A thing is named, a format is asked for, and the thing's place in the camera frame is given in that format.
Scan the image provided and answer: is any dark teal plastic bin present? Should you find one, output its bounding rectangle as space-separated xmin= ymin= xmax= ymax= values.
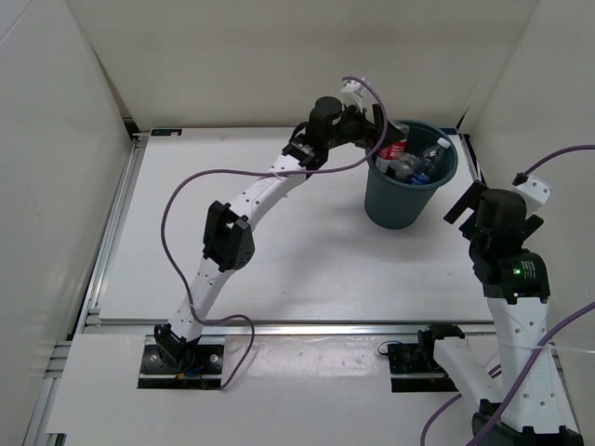
xmin=364 ymin=120 xmax=458 ymax=230

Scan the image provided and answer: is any aluminium front rail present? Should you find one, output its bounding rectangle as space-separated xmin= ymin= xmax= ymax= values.
xmin=81 ymin=319 xmax=496 ymax=336

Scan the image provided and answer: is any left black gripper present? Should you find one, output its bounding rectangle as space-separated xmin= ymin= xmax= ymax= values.
xmin=323 ymin=99 xmax=403 ymax=149

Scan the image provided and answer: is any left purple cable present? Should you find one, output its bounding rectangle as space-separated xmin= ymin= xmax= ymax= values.
xmin=160 ymin=75 xmax=390 ymax=390

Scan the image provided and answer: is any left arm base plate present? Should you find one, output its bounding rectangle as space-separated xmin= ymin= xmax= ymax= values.
xmin=137 ymin=336 xmax=225 ymax=390

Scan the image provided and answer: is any black label plastic bottle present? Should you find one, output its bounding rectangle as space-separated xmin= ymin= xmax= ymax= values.
xmin=387 ymin=152 xmax=419 ymax=181

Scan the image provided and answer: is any purple cable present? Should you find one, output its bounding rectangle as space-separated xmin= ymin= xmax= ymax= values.
xmin=160 ymin=75 xmax=390 ymax=390
xmin=419 ymin=143 xmax=595 ymax=446

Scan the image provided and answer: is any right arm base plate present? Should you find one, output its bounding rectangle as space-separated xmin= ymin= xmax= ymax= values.
xmin=377 ymin=334 xmax=456 ymax=393

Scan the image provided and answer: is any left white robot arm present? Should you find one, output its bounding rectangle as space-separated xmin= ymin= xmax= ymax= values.
xmin=154 ymin=97 xmax=408 ymax=374

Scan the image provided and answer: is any blue label Aquafina bottle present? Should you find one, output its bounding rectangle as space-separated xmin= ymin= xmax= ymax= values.
xmin=406 ymin=138 xmax=451 ymax=185

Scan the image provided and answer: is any red label plastic bottle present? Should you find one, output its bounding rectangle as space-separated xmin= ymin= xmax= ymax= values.
xmin=376 ymin=145 xmax=406 ymax=173

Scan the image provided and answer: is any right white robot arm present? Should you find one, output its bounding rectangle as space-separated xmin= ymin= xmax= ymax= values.
xmin=417 ymin=174 xmax=585 ymax=445

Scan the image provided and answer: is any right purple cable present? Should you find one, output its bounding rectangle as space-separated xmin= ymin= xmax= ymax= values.
xmin=419 ymin=143 xmax=595 ymax=446

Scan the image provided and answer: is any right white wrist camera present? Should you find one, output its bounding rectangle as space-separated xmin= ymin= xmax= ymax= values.
xmin=512 ymin=173 xmax=551 ymax=216

